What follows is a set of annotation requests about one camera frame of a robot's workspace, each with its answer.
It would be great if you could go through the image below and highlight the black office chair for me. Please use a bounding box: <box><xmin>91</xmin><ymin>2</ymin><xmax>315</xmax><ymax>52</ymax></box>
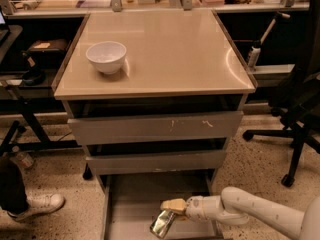
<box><xmin>243</xmin><ymin>0</ymin><xmax>320</xmax><ymax>187</ymax></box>

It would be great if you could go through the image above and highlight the black box with label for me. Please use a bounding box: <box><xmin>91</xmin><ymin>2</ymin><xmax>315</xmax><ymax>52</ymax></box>
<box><xmin>28</xmin><ymin>39</ymin><xmax>69</xmax><ymax>61</ymax></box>

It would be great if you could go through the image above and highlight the white ceramic bowl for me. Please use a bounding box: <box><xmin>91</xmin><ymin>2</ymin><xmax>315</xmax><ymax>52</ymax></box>
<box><xmin>86</xmin><ymin>41</ymin><xmax>127</xmax><ymax>74</ymax></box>

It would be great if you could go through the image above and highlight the plastic water bottle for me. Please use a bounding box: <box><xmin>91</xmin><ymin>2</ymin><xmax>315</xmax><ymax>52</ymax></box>
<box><xmin>12</xmin><ymin>146</ymin><xmax>34</xmax><ymax>169</ymax></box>

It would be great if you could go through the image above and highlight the grey open bottom drawer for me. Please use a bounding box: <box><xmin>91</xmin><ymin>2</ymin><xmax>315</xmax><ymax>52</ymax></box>
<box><xmin>101</xmin><ymin>173</ymin><xmax>224</xmax><ymax>240</ymax></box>

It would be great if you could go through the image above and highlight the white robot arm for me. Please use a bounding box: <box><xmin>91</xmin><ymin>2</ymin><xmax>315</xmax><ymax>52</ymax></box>
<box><xmin>161</xmin><ymin>187</ymin><xmax>320</xmax><ymax>240</ymax></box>

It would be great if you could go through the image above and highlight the white sneaker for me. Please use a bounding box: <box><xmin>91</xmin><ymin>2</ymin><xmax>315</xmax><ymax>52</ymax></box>
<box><xmin>8</xmin><ymin>194</ymin><xmax>65</xmax><ymax>222</ymax></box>

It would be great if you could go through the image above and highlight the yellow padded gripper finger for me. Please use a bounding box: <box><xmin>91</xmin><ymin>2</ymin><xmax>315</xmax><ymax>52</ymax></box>
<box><xmin>160</xmin><ymin>198</ymin><xmax>186</xmax><ymax>214</ymax></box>

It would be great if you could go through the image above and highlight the black round object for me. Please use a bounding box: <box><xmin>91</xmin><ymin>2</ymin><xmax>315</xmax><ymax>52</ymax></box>
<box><xmin>22</xmin><ymin>69</ymin><xmax>46</xmax><ymax>86</ymax></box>

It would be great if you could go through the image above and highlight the grey drawer cabinet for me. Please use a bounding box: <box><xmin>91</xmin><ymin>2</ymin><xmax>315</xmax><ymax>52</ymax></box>
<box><xmin>55</xmin><ymin>9</ymin><xmax>255</xmax><ymax>240</ymax></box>

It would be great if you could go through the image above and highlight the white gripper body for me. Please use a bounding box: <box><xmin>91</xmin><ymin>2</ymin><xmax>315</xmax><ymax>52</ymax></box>
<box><xmin>185</xmin><ymin>196</ymin><xmax>222</xmax><ymax>221</ymax></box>

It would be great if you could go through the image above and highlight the grey middle drawer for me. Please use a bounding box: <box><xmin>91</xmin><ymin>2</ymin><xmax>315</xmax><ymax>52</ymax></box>
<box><xmin>87</xmin><ymin>150</ymin><xmax>226</xmax><ymax>175</ymax></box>

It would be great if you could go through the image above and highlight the white handled tool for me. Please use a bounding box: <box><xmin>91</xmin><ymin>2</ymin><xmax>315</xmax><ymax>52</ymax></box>
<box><xmin>246</xmin><ymin>12</ymin><xmax>290</xmax><ymax>70</ymax></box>

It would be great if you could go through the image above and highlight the grey top drawer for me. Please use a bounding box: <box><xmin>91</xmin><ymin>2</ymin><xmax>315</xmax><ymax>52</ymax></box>
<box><xmin>68</xmin><ymin>111</ymin><xmax>243</xmax><ymax>145</ymax></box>

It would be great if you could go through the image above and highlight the green soda can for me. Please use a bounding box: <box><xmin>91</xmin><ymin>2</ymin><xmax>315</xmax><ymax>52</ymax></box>
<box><xmin>150</xmin><ymin>210</ymin><xmax>177</xmax><ymax>239</ymax></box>

